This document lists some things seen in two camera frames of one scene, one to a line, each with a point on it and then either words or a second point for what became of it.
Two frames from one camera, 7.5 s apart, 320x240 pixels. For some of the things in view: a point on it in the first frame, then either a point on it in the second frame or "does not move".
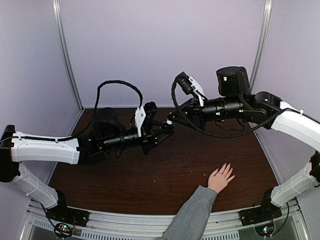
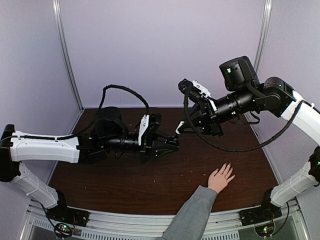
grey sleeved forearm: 190,222 does not move
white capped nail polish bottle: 169,125 to 174,140
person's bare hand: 217,182 does not move
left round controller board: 62,230 does not move
